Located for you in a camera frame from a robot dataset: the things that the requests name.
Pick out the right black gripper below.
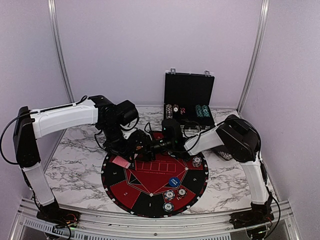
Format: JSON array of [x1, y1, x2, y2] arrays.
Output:
[[134, 135, 174, 163]]

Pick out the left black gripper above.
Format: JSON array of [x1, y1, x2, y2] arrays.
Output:
[[100, 121, 137, 164]]

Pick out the red playing card deck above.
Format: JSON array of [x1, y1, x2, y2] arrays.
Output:
[[111, 156, 131, 169]]

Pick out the white chip stack seat eight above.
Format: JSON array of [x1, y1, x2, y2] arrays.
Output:
[[192, 156, 202, 168]]

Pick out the white chip stack seat ten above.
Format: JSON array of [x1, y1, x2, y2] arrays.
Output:
[[163, 190, 175, 201]]

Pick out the red chip stack seat ten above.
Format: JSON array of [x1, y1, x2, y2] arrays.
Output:
[[177, 188, 187, 199]]

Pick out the blue chip stack seat one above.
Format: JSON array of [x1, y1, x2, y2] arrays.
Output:
[[162, 202, 174, 213]]

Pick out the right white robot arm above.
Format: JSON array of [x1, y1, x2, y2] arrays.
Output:
[[141, 114, 273, 224]]

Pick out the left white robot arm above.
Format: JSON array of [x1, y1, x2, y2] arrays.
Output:
[[13, 95, 150, 223]]

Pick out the blue blind button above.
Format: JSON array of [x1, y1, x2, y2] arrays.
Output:
[[168, 177, 181, 188]]

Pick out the round red black poker mat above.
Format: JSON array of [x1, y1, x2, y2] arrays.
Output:
[[101, 152, 209, 218]]

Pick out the white chips row in case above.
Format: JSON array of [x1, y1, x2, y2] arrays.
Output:
[[164, 104, 173, 119]]

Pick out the red dice in case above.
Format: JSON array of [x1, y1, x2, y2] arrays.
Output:
[[180, 107, 186, 114]]

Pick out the green chips row in case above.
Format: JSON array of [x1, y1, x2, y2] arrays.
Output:
[[195, 104, 211, 118]]

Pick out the black poker chip case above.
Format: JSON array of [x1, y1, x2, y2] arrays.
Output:
[[163, 68, 216, 130]]

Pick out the black floral square plate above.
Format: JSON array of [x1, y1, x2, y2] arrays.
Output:
[[218, 151, 233, 161]]

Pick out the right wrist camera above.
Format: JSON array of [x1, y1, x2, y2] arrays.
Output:
[[161, 118, 184, 150]]

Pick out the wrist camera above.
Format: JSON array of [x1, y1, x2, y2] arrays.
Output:
[[116, 100, 139, 126], [161, 118, 184, 150]]

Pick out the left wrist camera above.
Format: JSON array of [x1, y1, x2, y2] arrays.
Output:
[[116, 100, 139, 126]]

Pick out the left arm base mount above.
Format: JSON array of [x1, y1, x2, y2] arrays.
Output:
[[36, 200, 80, 226]]

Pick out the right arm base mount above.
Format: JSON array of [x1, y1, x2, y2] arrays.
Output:
[[229, 202, 275, 229]]

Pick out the aluminium front rail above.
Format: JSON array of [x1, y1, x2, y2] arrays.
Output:
[[7, 198, 302, 240]]

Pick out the left aluminium corner post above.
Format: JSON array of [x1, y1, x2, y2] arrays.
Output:
[[47, 0, 74, 102]]

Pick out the aluminium corner post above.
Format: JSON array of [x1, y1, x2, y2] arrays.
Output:
[[236, 0, 270, 115], [47, 0, 74, 102]]

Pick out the right aluminium corner post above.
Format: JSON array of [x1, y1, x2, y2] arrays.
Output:
[[236, 0, 270, 115]]

